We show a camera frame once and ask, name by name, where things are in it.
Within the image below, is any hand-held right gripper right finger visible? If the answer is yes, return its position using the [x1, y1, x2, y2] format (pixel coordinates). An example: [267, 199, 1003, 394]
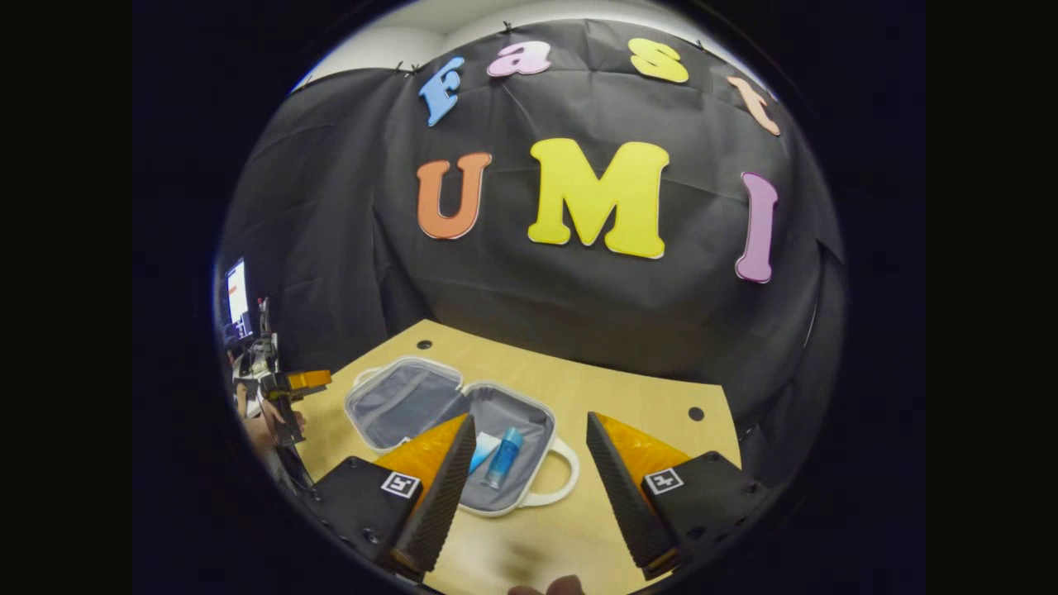
[585, 411, 771, 581]

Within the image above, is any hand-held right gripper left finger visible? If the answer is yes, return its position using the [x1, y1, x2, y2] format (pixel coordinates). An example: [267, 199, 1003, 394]
[299, 413, 478, 583]

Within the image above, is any pale blue skincare tube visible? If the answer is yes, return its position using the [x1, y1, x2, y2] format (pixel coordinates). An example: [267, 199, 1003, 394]
[467, 431, 502, 476]

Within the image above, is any blue capped skincare bottle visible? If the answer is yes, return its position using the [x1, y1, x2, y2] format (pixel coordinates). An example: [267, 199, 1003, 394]
[482, 426, 525, 492]

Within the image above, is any white hard-shell suitcase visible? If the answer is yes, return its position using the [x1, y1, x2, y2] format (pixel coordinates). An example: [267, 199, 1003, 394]
[344, 355, 581, 518]

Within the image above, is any computer monitor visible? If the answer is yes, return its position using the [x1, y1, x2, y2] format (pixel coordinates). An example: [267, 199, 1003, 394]
[225, 257, 253, 340]

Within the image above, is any black backdrop cloth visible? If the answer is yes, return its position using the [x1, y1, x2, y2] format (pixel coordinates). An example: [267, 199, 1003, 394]
[217, 18, 846, 488]

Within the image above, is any row of black cloth clips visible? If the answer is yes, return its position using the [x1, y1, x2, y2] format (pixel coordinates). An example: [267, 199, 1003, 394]
[393, 21, 705, 75]

